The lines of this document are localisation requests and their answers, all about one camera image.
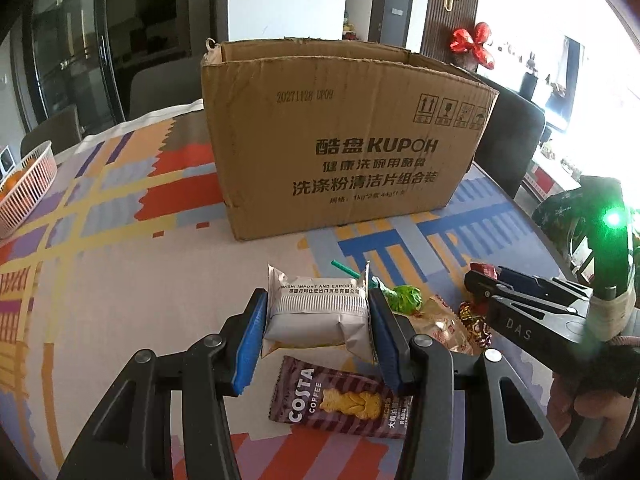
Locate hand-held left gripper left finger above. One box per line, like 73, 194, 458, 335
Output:
57, 287, 271, 480

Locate dark green bag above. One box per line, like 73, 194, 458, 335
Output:
531, 189, 601, 263

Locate white plastic basket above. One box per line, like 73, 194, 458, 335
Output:
0, 140, 59, 239

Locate red foil balloons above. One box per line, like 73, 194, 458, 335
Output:
449, 21, 497, 72

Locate dark red patterned candy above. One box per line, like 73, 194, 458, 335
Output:
459, 300, 494, 349

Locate brown cardboard box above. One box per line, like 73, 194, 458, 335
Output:
200, 37, 501, 243

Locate silver white snack packet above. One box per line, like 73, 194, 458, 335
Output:
260, 262, 381, 366

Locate person's right hand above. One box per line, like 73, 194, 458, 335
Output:
547, 365, 628, 453

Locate oranges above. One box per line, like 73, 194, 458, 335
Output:
0, 157, 38, 203

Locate green lollipop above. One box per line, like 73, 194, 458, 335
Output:
331, 260, 425, 317

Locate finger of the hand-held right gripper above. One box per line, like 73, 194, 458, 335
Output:
499, 267, 591, 306
464, 269, 503, 311

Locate brown coffee snack packet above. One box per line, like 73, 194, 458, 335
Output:
270, 355, 416, 441

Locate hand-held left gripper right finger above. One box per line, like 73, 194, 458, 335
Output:
367, 287, 571, 480

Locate golden snack packet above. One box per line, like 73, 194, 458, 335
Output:
400, 294, 476, 357

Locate dark grey dining chair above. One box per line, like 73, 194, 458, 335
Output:
472, 74, 547, 200

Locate black glass sliding door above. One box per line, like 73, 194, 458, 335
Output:
10, 0, 216, 133

